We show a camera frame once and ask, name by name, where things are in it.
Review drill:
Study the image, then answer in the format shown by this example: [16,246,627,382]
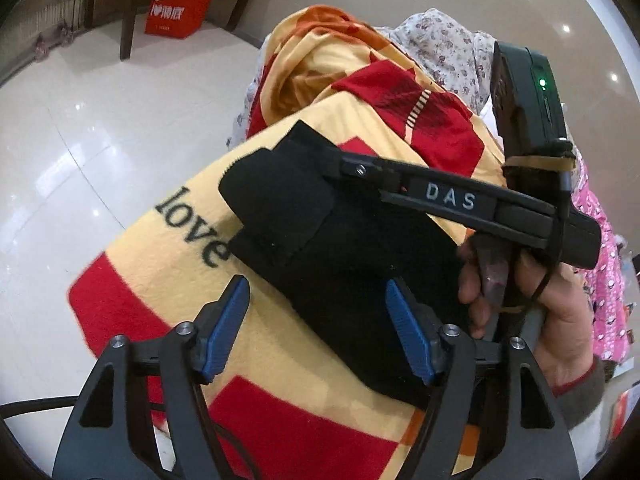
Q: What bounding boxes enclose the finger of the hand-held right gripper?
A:
[322,147,403,196]

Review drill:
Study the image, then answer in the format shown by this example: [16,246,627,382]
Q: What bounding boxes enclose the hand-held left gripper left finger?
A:
[52,275,251,480]

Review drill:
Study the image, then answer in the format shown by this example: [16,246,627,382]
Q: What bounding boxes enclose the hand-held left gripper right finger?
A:
[385,277,581,480]

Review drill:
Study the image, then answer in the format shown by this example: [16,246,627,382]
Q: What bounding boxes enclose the black pants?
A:
[218,121,481,408]

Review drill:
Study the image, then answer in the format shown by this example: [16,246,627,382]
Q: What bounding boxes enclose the person's right forearm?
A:
[550,355,617,431]

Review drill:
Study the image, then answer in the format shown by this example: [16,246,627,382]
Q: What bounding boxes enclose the person's right hand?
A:
[457,232,597,387]

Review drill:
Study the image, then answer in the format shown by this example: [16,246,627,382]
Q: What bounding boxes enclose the printed red yellow blanket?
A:
[67,5,506,480]

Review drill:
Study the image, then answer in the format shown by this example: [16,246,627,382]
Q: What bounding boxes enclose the pink patterned quilt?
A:
[570,175,628,366]

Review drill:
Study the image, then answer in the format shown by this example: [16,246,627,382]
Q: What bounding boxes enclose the red shopping bag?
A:
[145,0,213,40]

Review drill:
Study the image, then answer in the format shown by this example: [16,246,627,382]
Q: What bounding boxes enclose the dark wooden table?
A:
[82,0,281,61]

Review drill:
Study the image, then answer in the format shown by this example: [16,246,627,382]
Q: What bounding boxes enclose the wooden lattice cabinet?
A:
[0,0,106,56]

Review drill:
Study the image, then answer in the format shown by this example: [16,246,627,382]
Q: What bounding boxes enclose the black cable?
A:
[0,395,261,480]

